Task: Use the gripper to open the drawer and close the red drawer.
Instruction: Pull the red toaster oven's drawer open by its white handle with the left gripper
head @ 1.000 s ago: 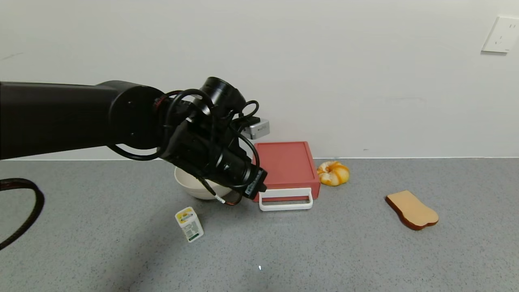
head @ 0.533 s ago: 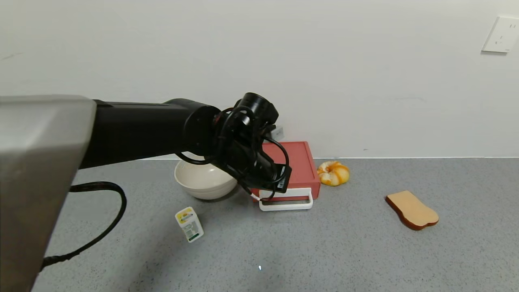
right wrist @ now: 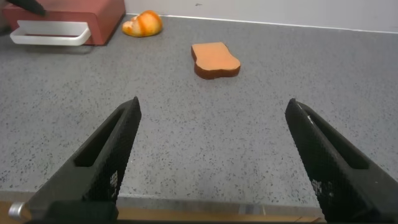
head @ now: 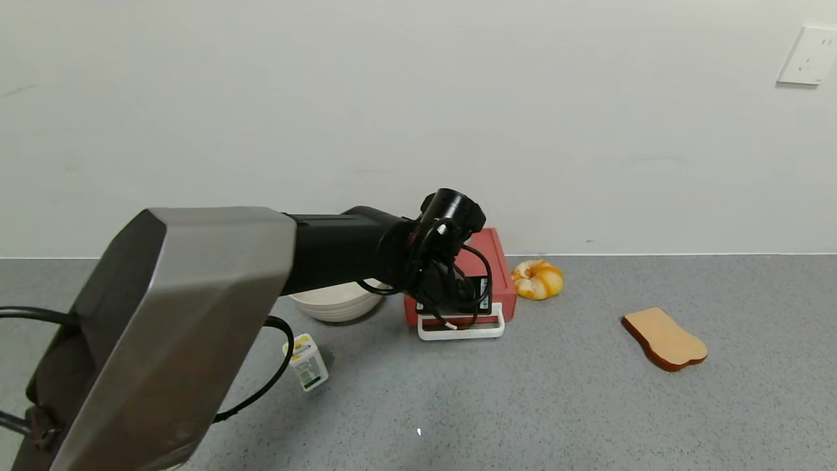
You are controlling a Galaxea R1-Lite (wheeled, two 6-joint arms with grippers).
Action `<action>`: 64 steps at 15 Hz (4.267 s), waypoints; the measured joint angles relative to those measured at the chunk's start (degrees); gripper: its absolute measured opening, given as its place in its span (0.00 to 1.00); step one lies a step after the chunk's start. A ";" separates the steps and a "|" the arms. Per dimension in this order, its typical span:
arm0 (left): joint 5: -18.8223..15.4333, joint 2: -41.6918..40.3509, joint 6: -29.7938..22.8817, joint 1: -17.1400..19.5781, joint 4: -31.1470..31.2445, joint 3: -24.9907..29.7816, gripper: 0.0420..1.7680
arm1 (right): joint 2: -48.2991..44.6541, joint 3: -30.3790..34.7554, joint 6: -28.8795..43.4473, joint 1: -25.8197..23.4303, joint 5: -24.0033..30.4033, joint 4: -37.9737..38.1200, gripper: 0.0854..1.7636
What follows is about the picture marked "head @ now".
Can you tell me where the cream ribbed bowl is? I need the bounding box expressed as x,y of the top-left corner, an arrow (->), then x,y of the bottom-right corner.
290,278 -> 386,323

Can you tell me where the orange swirl bread bun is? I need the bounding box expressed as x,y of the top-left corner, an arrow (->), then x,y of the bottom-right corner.
511,260 -> 564,302

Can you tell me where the small white yellow-label bottle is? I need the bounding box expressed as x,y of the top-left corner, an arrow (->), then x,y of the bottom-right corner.
282,334 -> 330,392

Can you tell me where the toast bread slice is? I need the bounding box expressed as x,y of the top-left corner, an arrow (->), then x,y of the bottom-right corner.
621,307 -> 709,372

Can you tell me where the red drawer box white handle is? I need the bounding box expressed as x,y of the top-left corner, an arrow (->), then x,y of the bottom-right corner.
403,228 -> 518,326

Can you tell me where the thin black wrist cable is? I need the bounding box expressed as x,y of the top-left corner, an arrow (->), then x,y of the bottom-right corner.
356,221 -> 492,330

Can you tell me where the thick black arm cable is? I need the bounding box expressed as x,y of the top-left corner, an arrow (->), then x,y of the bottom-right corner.
0,306 -> 296,423

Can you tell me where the white wall socket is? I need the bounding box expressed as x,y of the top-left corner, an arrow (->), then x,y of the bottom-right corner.
777,25 -> 837,86

